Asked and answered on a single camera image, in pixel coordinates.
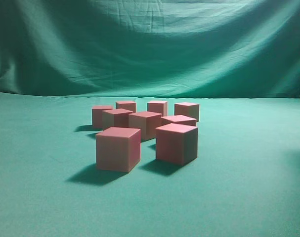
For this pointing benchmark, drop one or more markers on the green cloth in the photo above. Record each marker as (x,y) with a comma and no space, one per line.
(238,59)

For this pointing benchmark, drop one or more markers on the pink cube column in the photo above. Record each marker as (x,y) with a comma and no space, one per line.
(158,107)
(118,149)
(128,105)
(177,143)
(147,122)
(188,109)
(178,119)
(97,115)
(115,118)

